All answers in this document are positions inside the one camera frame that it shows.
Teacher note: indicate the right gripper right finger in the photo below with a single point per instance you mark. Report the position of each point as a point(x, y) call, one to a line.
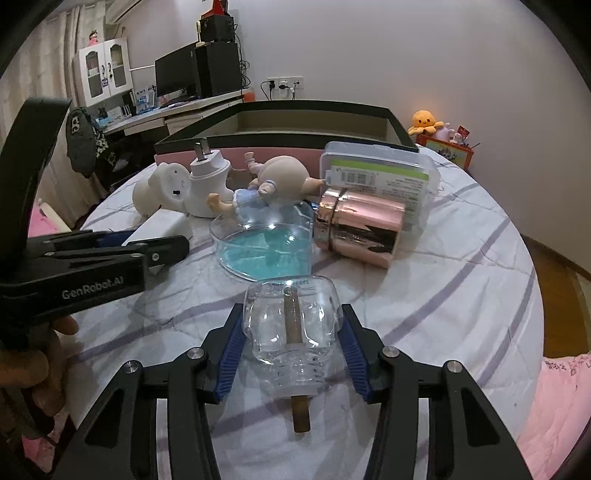
point(467, 438)

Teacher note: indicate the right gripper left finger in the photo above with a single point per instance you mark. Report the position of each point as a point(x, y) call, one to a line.
point(117, 438)

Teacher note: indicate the white phone charger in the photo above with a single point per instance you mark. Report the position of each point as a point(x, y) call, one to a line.
point(163, 223)

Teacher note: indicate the white round plug adapter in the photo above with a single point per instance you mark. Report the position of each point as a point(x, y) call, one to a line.
point(208, 174)

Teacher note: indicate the blue heart-shaped clear dish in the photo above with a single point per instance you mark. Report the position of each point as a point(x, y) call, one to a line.
point(259, 241)

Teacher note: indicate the person's left hand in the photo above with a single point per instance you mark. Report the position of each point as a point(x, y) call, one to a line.
point(40, 373)

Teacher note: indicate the pink bed blanket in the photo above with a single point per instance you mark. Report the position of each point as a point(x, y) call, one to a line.
point(559, 414)

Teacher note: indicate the dark jacket on chair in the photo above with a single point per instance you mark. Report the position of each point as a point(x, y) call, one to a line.
point(87, 148)

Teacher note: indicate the white round night light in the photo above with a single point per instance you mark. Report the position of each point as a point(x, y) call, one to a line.
point(168, 187)

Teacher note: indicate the white computer desk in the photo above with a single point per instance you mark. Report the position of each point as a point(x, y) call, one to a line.
point(177, 113)

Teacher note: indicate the rose gold metallic cylinder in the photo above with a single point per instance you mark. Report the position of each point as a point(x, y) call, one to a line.
point(359, 226)

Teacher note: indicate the black computer monitor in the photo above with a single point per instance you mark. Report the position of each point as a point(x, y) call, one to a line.
point(177, 72)

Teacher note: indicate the small doll in blue dress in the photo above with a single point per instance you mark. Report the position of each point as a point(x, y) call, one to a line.
point(278, 185)

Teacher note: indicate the black computer tower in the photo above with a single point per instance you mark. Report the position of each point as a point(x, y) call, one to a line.
point(218, 68)

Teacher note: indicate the clear plastic storage box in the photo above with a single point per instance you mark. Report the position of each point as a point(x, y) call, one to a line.
point(408, 177)

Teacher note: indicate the red toy storage box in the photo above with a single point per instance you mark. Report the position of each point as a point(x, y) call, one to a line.
point(457, 154)

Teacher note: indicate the black speaker on tower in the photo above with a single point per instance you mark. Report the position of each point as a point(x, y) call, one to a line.
point(217, 28)

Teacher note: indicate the orange octopus plush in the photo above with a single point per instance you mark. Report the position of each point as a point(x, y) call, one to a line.
point(424, 122)

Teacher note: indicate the white wall cabinet glass doors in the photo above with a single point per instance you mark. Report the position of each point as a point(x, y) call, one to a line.
point(102, 71)

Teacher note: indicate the white wall power strip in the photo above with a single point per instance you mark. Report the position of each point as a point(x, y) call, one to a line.
point(292, 82)

